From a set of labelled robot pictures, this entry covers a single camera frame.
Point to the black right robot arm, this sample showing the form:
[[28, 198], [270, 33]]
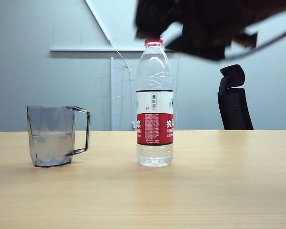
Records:
[[240, 12]]

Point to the diagonal white wall rail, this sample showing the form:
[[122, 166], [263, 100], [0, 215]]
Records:
[[97, 19]]

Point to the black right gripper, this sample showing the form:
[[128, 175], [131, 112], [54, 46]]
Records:
[[200, 40]]

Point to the black office chair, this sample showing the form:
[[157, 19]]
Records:
[[233, 107]]

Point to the red bottle cap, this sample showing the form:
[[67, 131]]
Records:
[[153, 42]]

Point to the clear red-labelled water bottle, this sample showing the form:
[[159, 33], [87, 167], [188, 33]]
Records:
[[155, 131]]

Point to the transparent grey faceted mug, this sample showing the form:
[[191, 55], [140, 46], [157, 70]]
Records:
[[50, 148]]

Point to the vertical white wall rail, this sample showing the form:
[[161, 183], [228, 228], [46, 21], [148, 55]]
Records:
[[112, 95]]

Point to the horizontal white wall rail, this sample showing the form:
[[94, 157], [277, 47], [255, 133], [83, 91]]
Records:
[[85, 50]]

